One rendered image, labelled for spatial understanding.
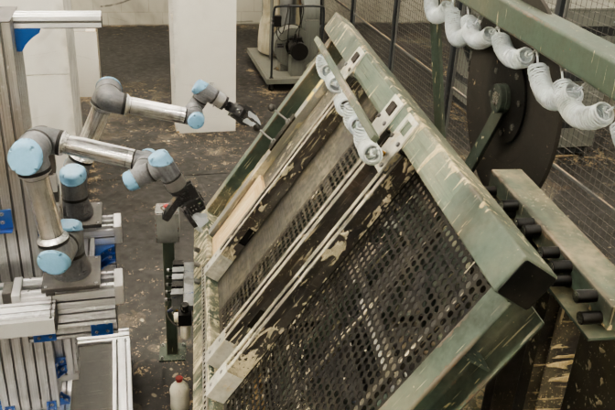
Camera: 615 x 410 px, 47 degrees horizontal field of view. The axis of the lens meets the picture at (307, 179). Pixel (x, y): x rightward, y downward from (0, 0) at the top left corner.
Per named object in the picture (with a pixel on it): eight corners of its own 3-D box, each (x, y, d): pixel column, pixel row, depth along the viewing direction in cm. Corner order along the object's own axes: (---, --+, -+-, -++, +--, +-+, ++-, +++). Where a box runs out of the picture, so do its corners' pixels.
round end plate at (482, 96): (446, 154, 312) (473, -33, 278) (458, 154, 313) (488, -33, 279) (520, 249, 241) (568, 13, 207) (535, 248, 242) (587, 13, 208)
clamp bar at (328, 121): (217, 272, 322) (171, 248, 314) (379, 60, 289) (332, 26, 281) (217, 284, 313) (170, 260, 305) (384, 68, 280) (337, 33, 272)
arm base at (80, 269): (50, 284, 281) (48, 262, 277) (53, 263, 294) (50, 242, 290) (91, 280, 285) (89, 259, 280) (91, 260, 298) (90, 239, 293)
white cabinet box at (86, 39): (48, 85, 809) (41, 22, 778) (102, 83, 823) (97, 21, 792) (46, 98, 770) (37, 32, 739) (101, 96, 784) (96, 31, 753)
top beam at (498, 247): (339, 39, 346) (323, 28, 342) (351, 23, 343) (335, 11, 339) (527, 313, 149) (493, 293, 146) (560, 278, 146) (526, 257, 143)
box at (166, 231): (156, 232, 377) (156, 202, 369) (179, 231, 379) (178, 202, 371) (156, 244, 367) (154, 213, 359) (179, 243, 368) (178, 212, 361)
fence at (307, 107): (215, 233, 354) (208, 230, 352) (329, 80, 327) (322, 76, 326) (215, 239, 349) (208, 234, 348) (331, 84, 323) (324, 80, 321)
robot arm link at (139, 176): (136, 182, 266) (162, 171, 264) (129, 196, 256) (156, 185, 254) (125, 165, 263) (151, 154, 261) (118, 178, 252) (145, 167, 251)
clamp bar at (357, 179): (221, 356, 270) (166, 330, 262) (418, 110, 237) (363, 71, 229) (221, 374, 261) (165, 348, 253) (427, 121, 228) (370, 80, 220)
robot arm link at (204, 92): (189, 90, 336) (199, 75, 334) (209, 102, 340) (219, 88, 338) (189, 95, 329) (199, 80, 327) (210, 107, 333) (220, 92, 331)
